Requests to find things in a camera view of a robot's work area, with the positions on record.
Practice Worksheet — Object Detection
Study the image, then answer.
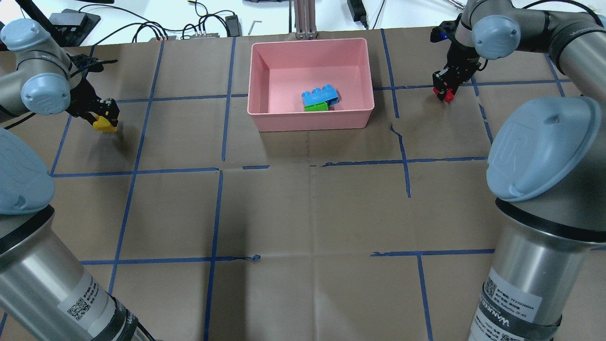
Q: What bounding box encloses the red toy block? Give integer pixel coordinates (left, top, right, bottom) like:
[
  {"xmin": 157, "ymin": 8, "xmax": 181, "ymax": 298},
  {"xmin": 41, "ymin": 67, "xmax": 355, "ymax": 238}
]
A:
[{"xmin": 433, "ymin": 87, "xmax": 455, "ymax": 103}]

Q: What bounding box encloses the pink plastic box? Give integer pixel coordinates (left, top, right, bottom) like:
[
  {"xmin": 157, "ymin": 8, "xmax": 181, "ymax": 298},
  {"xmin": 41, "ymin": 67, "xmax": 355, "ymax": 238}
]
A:
[{"xmin": 247, "ymin": 37, "xmax": 375, "ymax": 132}]

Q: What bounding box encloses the usb hub with cables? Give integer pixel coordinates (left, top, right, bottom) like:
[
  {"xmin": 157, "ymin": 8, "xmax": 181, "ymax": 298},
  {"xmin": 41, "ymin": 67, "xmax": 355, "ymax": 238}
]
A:
[{"xmin": 149, "ymin": 33, "xmax": 220, "ymax": 42}]

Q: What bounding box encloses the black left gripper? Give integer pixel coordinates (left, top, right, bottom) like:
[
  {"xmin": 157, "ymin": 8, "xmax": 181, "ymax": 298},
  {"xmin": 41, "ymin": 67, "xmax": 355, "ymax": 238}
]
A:
[{"xmin": 66, "ymin": 78, "xmax": 120, "ymax": 126}]

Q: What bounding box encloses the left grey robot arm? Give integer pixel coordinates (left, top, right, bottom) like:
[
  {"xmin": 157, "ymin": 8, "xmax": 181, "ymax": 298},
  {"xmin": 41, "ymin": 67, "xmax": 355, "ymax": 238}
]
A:
[{"xmin": 0, "ymin": 18, "xmax": 153, "ymax": 341}]

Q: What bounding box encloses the yellow toy block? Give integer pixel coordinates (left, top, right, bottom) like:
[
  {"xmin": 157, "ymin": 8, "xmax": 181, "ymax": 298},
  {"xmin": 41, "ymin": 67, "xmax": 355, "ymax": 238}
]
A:
[{"xmin": 92, "ymin": 115, "xmax": 118, "ymax": 133}]

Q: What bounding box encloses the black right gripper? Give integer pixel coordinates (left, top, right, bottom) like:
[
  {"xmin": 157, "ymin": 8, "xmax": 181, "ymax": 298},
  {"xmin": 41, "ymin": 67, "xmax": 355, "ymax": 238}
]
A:
[{"xmin": 431, "ymin": 41, "xmax": 480, "ymax": 98}]

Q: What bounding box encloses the blue toy block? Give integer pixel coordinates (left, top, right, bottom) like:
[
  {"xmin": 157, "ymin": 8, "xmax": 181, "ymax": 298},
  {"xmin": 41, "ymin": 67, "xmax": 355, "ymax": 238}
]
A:
[{"xmin": 301, "ymin": 84, "xmax": 340, "ymax": 107}]

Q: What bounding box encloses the aluminium frame post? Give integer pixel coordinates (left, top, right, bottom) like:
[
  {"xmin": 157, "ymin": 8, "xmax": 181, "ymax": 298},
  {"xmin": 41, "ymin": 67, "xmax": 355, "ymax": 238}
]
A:
[{"xmin": 294, "ymin": 0, "xmax": 318, "ymax": 40}]

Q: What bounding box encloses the black power adapter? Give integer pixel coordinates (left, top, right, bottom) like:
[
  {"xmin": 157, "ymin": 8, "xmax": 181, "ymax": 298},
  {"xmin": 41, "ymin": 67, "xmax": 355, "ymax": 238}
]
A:
[{"xmin": 225, "ymin": 14, "xmax": 241, "ymax": 37}]

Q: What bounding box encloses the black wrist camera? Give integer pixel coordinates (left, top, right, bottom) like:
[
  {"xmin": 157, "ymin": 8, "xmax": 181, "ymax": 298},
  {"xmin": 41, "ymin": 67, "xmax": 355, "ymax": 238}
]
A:
[{"xmin": 430, "ymin": 20, "xmax": 459, "ymax": 43}]

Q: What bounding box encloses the green toy block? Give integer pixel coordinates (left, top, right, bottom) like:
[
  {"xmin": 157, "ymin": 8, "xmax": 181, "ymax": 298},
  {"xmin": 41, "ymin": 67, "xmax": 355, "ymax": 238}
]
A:
[{"xmin": 304, "ymin": 101, "xmax": 329, "ymax": 112}]

